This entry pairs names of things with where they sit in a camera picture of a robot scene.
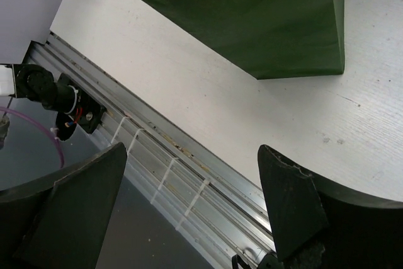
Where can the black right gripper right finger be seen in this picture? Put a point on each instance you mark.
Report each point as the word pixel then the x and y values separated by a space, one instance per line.
pixel 318 223

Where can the green paper bag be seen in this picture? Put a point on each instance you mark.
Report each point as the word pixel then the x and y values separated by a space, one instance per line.
pixel 268 39

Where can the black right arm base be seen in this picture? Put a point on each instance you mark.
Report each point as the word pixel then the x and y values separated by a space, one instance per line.
pixel 247 260

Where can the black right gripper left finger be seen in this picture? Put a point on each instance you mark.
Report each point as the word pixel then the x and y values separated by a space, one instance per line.
pixel 60 220

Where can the aluminium table rail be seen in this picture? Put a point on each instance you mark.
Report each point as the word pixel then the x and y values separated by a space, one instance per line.
pixel 218 211

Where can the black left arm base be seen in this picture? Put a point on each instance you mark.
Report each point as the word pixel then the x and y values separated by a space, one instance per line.
pixel 87 114

